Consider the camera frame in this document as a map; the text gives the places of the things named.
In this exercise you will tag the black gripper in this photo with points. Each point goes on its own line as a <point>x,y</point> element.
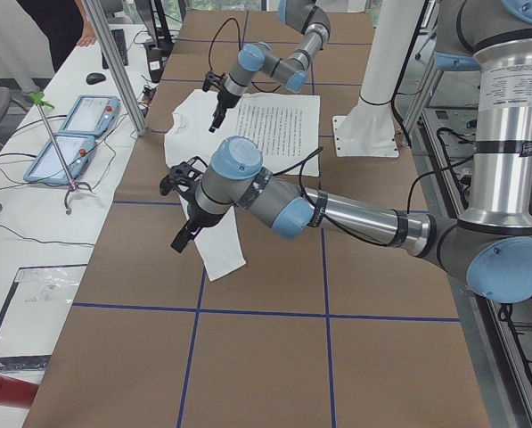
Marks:
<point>197,217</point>
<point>224,99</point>

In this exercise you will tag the white long-sleeve printed t-shirt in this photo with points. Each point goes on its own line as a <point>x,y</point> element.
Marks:
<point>285,130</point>

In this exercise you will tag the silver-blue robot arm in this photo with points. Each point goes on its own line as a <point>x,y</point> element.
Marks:
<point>236,175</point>
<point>288,70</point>

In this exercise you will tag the person in black clothes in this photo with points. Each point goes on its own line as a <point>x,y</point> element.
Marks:
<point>64,23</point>

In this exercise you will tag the black box with white label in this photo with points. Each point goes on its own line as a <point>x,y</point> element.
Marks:
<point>154,60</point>

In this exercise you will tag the far blue teach pendant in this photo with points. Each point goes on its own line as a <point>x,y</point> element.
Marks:
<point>91,115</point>

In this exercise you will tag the blue teach pendant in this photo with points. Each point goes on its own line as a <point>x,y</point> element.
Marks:
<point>91,115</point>
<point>76,151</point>

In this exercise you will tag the black keyboard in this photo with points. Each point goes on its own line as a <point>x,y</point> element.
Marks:
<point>121,44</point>

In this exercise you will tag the black computer mouse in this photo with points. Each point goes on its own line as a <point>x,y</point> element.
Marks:
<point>95,78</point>

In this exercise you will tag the near blue teach pendant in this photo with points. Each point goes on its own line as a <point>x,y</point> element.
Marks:
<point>76,151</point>

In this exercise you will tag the metal grabber stick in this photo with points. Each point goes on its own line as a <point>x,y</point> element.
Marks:
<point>42,169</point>

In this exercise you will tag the clear plastic document sleeve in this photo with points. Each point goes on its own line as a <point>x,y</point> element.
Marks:
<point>33,314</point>

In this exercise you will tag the red cylinder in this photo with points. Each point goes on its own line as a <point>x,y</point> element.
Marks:
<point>16,392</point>

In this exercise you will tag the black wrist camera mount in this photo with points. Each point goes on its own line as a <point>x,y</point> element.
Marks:
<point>213,80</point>
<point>182,178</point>

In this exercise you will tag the aluminium frame post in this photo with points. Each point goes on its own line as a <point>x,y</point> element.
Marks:
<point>98,21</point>

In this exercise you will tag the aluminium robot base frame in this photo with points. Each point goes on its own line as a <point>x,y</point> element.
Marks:
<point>489,245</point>

